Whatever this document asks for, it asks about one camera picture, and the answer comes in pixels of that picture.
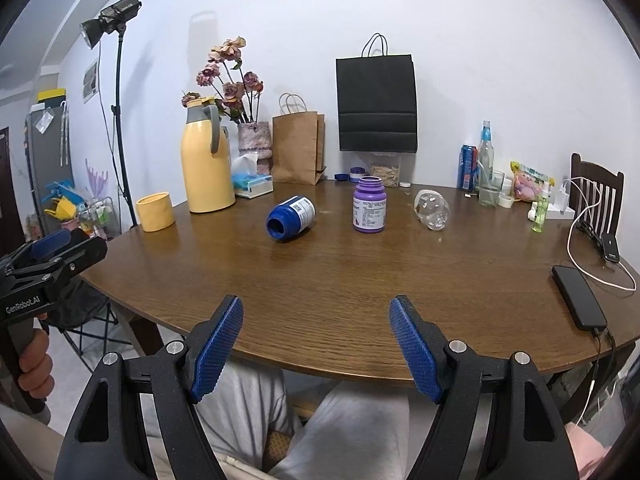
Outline small wall picture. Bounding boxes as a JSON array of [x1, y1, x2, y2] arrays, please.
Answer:
[[82, 60, 99, 106]]

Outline white charging cable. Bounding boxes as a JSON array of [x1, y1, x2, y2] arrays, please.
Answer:
[[566, 176, 639, 292]]

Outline person's left hand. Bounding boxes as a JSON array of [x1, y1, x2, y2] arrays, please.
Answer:
[[14, 312, 54, 402]]

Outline yellow cup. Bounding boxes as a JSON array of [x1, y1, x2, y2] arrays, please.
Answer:
[[136, 192, 176, 233]]

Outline small black device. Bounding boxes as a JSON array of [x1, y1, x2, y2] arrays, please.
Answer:
[[600, 232, 622, 264]]

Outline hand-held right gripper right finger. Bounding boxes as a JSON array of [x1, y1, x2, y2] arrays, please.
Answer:
[[389, 295, 584, 480]]

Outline purple branch decoration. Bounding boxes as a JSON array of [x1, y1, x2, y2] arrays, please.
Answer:
[[84, 159, 109, 202]]

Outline pink cloth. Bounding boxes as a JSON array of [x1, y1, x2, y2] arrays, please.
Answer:
[[564, 422, 615, 480]]

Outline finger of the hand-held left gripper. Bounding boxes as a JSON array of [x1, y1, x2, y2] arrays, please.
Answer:
[[31, 236, 109, 287], [10, 229, 76, 268]]

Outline clear drinking glass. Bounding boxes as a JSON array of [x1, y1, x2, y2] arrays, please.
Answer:
[[478, 169, 506, 208]]

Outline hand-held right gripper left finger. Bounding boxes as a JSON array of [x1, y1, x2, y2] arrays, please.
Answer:
[[54, 295, 245, 480]]

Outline black paper bag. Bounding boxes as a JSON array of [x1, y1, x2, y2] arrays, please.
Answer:
[[335, 33, 419, 154]]

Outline black cable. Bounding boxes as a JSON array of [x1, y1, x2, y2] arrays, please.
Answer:
[[590, 327, 620, 413]]

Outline black smartphone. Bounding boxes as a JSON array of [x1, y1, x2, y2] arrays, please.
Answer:
[[551, 265, 609, 332]]

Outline black folding chair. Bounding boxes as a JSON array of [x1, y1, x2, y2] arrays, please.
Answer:
[[47, 277, 128, 361]]

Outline dark wooden door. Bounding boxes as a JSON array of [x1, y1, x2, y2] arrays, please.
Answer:
[[0, 127, 26, 258]]

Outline clear glass bottle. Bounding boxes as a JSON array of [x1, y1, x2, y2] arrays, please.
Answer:
[[477, 120, 496, 196]]

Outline yellow thermos jug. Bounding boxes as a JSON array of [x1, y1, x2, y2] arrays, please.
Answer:
[[181, 95, 237, 214]]

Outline grey refrigerator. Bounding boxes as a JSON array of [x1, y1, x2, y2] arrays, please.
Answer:
[[25, 100, 76, 233]]

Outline black studio light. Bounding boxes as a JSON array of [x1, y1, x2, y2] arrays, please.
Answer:
[[80, 0, 144, 51]]

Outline purple plastic bottle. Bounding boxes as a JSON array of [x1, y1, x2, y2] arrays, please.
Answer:
[[353, 176, 389, 234]]

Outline brown paper bag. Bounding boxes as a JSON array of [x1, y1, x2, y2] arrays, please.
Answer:
[[272, 93, 327, 186]]

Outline dark wooden chair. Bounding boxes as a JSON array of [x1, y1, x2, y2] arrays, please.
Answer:
[[570, 153, 626, 242]]

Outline dried pink flowers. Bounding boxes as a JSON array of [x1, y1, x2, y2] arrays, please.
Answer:
[[181, 36, 265, 125]]

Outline blue soda can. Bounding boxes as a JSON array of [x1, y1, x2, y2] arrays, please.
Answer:
[[458, 143, 480, 191]]

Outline clear snack container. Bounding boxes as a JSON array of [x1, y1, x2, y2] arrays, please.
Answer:
[[369, 152, 402, 189]]

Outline blue and yellow toy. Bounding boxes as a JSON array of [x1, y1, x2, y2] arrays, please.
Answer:
[[44, 180, 89, 224]]

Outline colourful snack bag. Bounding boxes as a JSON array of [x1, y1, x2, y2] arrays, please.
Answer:
[[510, 161, 556, 203]]

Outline blue plastic bottle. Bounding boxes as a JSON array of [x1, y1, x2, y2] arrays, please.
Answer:
[[266, 196, 317, 243]]

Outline black light stand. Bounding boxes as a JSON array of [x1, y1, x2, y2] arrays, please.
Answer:
[[97, 29, 141, 229]]

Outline white power strip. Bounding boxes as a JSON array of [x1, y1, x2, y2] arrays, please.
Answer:
[[527, 202, 576, 222]]

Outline person's legs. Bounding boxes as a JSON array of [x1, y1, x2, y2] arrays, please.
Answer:
[[145, 357, 443, 480]]

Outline pink fuzzy vase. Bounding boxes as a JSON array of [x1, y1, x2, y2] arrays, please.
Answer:
[[237, 121, 274, 174]]

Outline blue tissue box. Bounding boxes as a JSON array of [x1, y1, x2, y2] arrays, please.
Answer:
[[231, 152, 275, 199]]

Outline green spray bottle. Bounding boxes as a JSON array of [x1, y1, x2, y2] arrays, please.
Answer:
[[531, 182, 551, 233]]

